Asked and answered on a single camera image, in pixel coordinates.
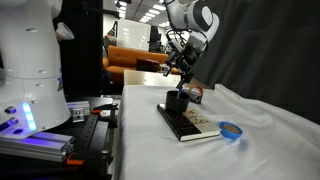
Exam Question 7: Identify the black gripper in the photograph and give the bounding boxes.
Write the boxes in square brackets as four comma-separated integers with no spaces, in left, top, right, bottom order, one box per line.
[162,44,202,90]

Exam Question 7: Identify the white handheld controller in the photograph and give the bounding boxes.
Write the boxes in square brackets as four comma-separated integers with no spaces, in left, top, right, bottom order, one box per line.
[55,22,75,42]

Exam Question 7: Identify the black cup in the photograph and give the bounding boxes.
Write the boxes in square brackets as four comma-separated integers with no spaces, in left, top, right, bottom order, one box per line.
[165,90,191,113]

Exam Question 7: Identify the book with colourful cover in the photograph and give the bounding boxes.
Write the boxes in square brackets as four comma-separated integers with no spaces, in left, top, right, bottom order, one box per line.
[156,103,222,142]

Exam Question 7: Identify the blue marker pen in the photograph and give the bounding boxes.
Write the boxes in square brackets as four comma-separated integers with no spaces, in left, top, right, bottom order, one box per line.
[176,86,185,99]

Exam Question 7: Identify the red tape roll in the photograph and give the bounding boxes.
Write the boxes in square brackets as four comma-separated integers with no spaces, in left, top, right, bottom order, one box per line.
[188,85,205,98]

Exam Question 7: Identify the black tape dispenser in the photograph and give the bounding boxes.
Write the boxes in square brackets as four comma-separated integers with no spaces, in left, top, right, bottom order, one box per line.
[185,89,204,105]

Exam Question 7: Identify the dark box on sofa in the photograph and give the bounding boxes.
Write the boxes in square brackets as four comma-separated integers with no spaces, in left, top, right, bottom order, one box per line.
[135,57,160,73]

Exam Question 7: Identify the orange sofa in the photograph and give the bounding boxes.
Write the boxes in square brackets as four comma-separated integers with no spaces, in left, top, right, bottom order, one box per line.
[102,45,184,85]

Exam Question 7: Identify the white projection board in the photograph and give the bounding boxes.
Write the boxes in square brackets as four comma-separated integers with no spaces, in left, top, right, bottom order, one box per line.
[117,18,152,52]

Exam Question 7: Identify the small blue bowl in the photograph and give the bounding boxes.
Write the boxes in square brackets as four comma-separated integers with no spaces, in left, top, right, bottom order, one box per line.
[218,121,244,140]

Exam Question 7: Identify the white table cloth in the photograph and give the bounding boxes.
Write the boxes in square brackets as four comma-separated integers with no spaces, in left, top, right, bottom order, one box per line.
[114,83,320,180]

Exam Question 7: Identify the black curtain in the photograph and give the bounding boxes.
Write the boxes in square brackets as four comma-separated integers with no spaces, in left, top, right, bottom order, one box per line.
[187,0,320,125]

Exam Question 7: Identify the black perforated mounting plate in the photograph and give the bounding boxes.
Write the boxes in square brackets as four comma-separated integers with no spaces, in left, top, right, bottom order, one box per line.
[0,95,120,180]

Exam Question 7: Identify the aluminium extrusion rails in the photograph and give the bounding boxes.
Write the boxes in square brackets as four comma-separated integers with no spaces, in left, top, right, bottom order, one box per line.
[0,130,76,164]

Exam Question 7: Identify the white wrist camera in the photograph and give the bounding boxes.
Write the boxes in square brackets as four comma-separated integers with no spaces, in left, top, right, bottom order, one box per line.
[166,38,184,54]

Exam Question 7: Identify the black clamp orange handle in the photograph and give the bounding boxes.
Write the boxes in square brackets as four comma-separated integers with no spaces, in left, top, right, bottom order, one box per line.
[90,103,120,130]
[65,150,115,168]

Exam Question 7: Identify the small aluminium bracket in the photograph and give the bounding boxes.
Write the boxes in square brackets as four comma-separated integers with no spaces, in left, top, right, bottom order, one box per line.
[66,100,91,124]

